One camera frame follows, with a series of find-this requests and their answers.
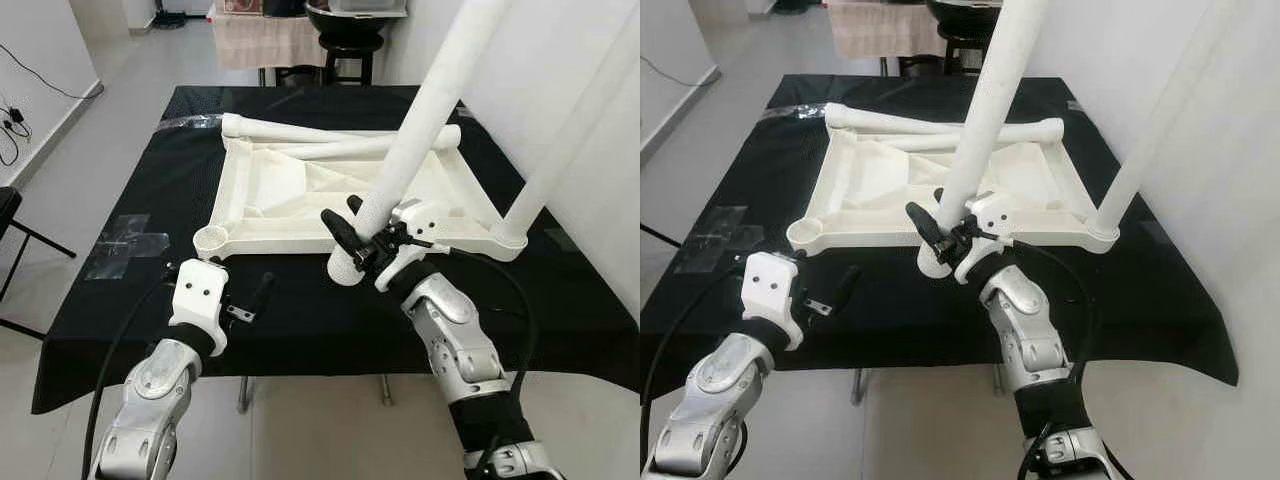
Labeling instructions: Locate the beige tablecloth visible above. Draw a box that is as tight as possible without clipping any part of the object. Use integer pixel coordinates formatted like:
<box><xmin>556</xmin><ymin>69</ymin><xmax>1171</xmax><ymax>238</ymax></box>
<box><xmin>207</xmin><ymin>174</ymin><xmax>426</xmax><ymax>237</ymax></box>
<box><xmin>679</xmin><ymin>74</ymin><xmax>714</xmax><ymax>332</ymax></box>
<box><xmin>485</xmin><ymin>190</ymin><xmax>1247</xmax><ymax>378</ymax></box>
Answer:
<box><xmin>212</xmin><ymin>12</ymin><xmax>329</xmax><ymax>71</ymax></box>
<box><xmin>828</xmin><ymin>0</ymin><xmax>946</xmax><ymax>59</ymax></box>

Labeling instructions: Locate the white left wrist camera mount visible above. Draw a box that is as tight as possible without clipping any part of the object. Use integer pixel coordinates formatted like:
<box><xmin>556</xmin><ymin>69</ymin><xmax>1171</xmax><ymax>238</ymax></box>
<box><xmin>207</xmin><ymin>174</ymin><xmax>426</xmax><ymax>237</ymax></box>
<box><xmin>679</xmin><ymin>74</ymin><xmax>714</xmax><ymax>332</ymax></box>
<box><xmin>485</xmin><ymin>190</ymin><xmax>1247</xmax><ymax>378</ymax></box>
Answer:
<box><xmin>742</xmin><ymin>250</ymin><xmax>803</xmax><ymax>351</ymax></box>
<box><xmin>168</xmin><ymin>258</ymin><xmax>230</xmax><ymax>357</ymax></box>

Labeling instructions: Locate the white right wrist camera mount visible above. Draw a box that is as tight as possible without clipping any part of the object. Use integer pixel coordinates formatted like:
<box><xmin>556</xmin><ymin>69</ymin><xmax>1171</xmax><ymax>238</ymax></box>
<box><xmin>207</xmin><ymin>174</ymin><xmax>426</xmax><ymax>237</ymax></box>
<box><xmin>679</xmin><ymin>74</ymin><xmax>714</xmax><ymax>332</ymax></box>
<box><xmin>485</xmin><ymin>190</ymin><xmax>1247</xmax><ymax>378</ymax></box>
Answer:
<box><xmin>955</xmin><ymin>190</ymin><xmax>1023</xmax><ymax>286</ymax></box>
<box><xmin>375</xmin><ymin>198</ymin><xmax>451</xmax><ymax>293</ymax></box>

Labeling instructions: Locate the black tablecloth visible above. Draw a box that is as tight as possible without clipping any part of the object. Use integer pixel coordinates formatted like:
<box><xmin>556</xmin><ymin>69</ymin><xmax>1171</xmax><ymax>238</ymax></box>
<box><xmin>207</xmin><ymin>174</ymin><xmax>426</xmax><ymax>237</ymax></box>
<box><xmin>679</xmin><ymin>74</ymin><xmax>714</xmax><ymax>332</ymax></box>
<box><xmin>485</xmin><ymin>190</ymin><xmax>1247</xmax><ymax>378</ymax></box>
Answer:
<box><xmin>30</xmin><ymin>85</ymin><xmax>641</xmax><ymax>416</ymax></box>
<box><xmin>640</xmin><ymin>75</ymin><xmax>1241</xmax><ymax>386</ymax></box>

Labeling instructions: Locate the wall power cable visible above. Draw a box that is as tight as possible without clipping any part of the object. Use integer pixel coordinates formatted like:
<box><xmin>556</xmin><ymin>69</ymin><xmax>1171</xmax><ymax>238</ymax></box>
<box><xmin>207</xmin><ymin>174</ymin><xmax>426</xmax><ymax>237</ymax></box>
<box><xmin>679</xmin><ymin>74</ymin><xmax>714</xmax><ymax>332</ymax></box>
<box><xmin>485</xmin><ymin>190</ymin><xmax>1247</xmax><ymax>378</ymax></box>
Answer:
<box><xmin>0</xmin><ymin>42</ymin><xmax>104</xmax><ymax>169</ymax></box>
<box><xmin>640</xmin><ymin>52</ymin><xmax>721</xmax><ymax>93</ymax></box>

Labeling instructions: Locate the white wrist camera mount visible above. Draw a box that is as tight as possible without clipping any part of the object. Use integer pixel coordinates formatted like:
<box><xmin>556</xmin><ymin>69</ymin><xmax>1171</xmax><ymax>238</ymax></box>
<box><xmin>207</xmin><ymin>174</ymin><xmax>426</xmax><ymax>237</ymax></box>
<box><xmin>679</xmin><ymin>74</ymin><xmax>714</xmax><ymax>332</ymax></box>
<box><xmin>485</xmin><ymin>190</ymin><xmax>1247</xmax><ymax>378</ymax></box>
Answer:
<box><xmin>168</xmin><ymin>258</ymin><xmax>230</xmax><ymax>357</ymax></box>
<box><xmin>375</xmin><ymin>198</ymin><xmax>451</xmax><ymax>293</ymax></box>
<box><xmin>955</xmin><ymin>190</ymin><xmax>1023</xmax><ymax>286</ymax></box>
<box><xmin>742</xmin><ymin>250</ymin><xmax>803</xmax><ymax>351</ymax></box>

